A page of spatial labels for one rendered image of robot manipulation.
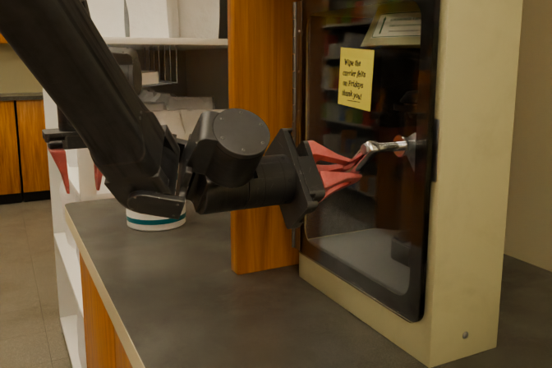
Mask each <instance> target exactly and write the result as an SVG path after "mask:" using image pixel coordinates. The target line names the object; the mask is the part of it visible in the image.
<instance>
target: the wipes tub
mask: <svg viewBox="0 0 552 368"><path fill-rule="evenodd" d="M126 220H127V226H128V227H130V228H132V229H135V230H139V231H146V232H156V231H164V230H169V229H174V228H178V227H180V226H182V225H183V224H184V223H185V222H186V202H185V204H184V206H183V209H182V213H181V215H180V218H179V219H174V218H164V217H159V216H153V215H148V214H139V213H137V212H133V211H131V210H129V209H126Z"/></svg>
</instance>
